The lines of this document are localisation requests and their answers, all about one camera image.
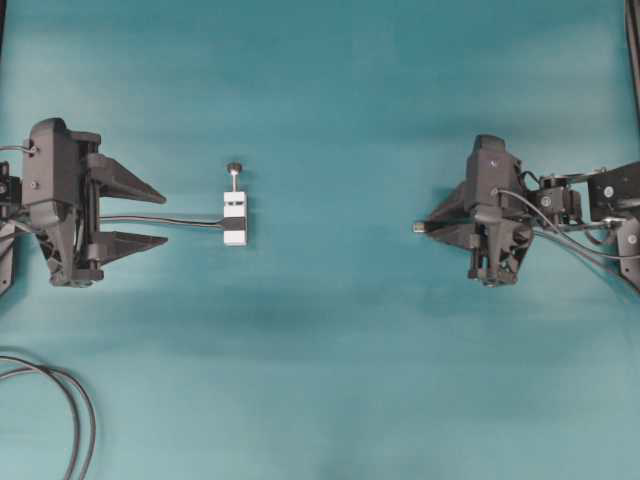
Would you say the black looped cable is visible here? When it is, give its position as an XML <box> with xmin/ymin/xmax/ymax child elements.
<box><xmin>0</xmin><ymin>353</ymin><xmax>97</xmax><ymax>480</ymax></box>

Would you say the black vertical frame post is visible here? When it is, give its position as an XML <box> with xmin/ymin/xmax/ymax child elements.
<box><xmin>625</xmin><ymin>0</ymin><xmax>639</xmax><ymax>104</ymax></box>

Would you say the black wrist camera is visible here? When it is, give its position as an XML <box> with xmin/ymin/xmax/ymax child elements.
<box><xmin>22</xmin><ymin>118</ymin><xmax>80</xmax><ymax>227</ymax></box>
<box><xmin>464</xmin><ymin>134</ymin><xmax>525</xmax><ymax>223</ymax></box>

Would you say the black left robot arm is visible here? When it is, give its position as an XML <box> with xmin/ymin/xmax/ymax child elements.
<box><xmin>1</xmin><ymin>118</ymin><xmax>167</xmax><ymax>290</ymax></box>

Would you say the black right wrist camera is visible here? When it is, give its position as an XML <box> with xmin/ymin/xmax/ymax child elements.
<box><xmin>464</xmin><ymin>134</ymin><xmax>525</xmax><ymax>223</ymax></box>

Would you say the black connector block cable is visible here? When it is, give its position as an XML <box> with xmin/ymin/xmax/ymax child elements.
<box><xmin>99</xmin><ymin>213</ymin><xmax>225</xmax><ymax>231</ymax></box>

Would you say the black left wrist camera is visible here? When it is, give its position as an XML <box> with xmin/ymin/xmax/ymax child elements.
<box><xmin>22</xmin><ymin>118</ymin><xmax>80</xmax><ymax>227</ymax></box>

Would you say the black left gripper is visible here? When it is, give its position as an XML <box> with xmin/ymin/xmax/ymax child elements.
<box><xmin>31</xmin><ymin>134</ymin><xmax>168</xmax><ymax>288</ymax></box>

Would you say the white female USB connector block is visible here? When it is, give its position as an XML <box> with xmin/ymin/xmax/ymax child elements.
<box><xmin>222</xmin><ymin>161</ymin><xmax>248</xmax><ymax>247</ymax></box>

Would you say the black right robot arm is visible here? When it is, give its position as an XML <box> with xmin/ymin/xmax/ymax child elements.
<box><xmin>414</xmin><ymin>160</ymin><xmax>639</xmax><ymax>288</ymax></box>

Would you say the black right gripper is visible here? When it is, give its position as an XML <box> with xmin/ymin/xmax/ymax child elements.
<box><xmin>425</xmin><ymin>181</ymin><xmax>533</xmax><ymax>286</ymax></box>

